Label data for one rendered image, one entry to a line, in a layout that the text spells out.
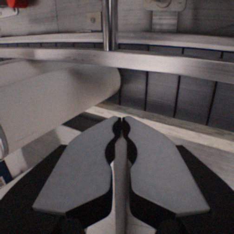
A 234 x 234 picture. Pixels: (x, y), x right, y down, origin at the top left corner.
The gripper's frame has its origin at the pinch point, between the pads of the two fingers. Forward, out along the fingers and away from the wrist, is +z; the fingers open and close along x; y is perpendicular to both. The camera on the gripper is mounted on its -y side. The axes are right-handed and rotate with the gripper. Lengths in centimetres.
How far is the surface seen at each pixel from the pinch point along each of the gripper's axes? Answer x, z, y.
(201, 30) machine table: 9.7, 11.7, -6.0
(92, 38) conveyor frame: -3.9, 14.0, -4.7
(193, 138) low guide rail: 7.2, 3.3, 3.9
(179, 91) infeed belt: 6.5, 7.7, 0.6
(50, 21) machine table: -13.7, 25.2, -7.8
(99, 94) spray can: -2.4, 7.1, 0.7
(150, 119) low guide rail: 3.1, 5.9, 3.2
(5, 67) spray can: -12.1, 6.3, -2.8
